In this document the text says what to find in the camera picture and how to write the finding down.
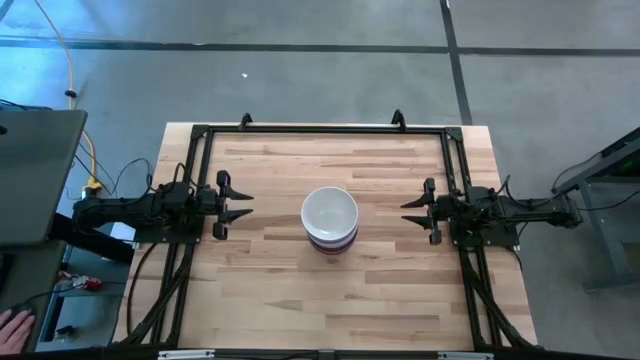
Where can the yellow power plug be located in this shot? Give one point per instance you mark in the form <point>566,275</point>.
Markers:
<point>92,189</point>

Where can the white paper sheet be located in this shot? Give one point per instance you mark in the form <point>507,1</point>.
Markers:
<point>120,233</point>

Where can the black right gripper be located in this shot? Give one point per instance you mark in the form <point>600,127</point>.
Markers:
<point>445,212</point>

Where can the grey metal stand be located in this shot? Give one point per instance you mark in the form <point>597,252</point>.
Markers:
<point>625,150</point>

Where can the grey desk panel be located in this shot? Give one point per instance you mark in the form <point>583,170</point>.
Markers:
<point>35,170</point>

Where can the dark grey desk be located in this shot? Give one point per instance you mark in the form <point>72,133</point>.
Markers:
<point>30,270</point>

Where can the red ceramic bowl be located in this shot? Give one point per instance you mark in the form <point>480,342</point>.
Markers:
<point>332,251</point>

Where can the purple ceramic bowl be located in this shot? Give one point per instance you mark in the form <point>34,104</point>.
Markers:
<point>332,243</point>

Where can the black aluminium table frame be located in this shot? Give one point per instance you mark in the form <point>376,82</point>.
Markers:
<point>350,129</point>

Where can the red and white connector bundle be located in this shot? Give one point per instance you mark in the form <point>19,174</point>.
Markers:
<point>92,285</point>

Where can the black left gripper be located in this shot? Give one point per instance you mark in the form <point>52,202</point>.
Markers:
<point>207,205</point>

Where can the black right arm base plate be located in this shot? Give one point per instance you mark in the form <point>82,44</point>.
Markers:
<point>500,241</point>

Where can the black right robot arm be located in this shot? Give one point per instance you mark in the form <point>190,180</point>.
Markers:
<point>530,212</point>

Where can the black support bar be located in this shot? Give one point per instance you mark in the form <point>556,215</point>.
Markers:
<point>90,240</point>

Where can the black frame clamp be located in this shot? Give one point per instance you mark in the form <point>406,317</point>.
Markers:
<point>398,118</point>
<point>245,120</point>

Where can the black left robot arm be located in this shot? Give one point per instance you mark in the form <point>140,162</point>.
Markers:
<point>130,207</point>

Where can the white frame bracket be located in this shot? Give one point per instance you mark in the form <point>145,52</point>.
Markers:
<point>186,354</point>
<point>465,356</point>

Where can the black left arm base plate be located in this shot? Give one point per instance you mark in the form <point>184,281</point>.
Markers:
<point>165,238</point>

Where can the white ceramic bowl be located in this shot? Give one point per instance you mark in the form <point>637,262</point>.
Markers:
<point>327,212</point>

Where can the person's hand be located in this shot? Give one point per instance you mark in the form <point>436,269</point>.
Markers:
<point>15,332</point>

